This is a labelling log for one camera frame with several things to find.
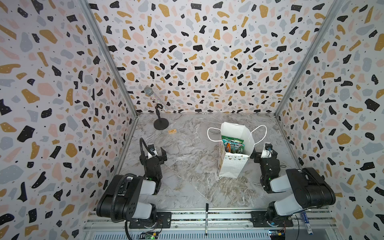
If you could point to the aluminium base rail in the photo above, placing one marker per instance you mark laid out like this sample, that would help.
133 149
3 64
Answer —
224 224

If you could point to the small yellow ticket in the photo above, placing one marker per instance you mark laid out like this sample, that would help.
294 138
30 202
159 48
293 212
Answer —
172 131

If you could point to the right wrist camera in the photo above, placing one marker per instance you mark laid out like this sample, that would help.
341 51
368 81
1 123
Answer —
267 151

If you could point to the glitter microphone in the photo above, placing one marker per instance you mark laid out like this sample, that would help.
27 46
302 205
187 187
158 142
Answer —
154 97

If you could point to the green circuit board left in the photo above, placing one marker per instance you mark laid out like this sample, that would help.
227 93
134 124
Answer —
149 236

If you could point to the black microphone stand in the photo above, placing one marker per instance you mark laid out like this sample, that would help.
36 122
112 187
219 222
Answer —
160 123

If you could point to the blue marker pen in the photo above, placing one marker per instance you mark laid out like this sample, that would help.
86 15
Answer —
307 223

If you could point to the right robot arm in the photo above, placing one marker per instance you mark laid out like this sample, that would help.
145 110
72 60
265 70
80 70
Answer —
309 189

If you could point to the black marker pen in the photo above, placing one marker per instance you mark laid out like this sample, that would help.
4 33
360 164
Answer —
206 219

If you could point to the teal mint candy bag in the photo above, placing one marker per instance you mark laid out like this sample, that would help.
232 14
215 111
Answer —
233 145

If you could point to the white patterned paper bag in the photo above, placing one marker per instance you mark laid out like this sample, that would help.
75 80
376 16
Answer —
230 165

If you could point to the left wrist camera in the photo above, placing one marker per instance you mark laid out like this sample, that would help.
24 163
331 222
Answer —
152 151

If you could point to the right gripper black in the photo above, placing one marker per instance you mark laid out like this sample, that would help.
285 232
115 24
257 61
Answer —
264 159

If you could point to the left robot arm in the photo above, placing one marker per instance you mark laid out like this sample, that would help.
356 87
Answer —
120 201

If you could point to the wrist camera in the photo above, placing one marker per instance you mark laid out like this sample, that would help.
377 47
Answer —
267 151
152 151

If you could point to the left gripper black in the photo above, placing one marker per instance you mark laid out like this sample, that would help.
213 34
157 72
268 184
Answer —
154 157

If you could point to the circuit board right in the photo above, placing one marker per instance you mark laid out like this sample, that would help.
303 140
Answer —
277 234

